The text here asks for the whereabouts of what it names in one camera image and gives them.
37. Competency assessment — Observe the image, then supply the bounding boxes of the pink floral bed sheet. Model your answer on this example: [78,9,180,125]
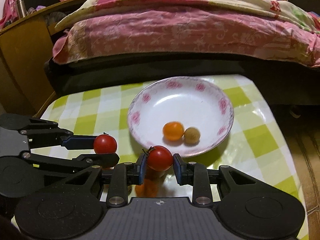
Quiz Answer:
[53,7,319,67]

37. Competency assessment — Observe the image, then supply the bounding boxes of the orange tangerine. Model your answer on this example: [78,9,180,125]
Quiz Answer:
[135,167,165,198]

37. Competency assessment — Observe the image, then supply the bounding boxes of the white floral plate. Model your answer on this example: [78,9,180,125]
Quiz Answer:
[127,76,234,157]

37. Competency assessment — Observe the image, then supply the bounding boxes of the steel thermos bottle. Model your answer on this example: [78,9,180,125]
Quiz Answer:
[15,0,27,19]

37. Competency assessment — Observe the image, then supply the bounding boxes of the green checkered tablecloth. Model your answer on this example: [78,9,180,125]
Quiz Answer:
[10,74,311,240]

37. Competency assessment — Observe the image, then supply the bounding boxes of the wooden cabinet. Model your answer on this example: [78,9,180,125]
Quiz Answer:
[1,0,86,115]

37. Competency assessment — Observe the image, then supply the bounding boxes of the tan longan in plate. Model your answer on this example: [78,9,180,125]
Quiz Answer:
[184,127,201,145]

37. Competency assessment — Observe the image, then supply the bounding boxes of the dark bed frame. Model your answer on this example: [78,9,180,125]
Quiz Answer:
[44,53,319,106]

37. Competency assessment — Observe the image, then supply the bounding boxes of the yellow-orange kumquat in plate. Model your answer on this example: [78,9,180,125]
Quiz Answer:
[162,121,184,141]

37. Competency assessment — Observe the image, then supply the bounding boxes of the red cherry tomato with stem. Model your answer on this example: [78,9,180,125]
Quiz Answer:
[143,145,173,172]

